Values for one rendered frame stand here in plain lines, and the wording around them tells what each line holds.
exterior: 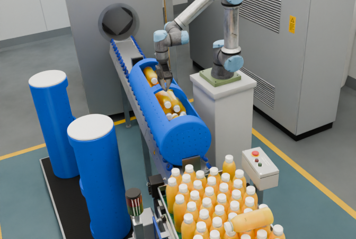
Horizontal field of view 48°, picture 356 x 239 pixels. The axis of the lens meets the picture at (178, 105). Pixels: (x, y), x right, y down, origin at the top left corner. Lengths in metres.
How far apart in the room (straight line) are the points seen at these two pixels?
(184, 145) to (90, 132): 0.61
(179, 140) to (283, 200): 1.52
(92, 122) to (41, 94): 0.73
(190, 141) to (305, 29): 1.74
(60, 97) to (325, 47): 2.26
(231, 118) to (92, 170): 0.94
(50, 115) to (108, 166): 0.87
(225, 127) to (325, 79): 1.52
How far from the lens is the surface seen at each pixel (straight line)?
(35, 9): 7.01
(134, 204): 1.61
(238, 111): 2.63
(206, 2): 2.34
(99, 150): 2.41
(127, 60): 3.54
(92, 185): 2.58
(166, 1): 3.26
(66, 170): 3.49
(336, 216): 3.37
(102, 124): 2.47
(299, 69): 3.65
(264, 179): 1.95
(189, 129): 2.07
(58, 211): 3.28
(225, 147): 2.73
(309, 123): 4.04
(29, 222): 3.50
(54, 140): 3.33
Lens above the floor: 2.34
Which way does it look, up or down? 31 degrees down
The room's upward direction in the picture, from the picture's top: 4 degrees counter-clockwise
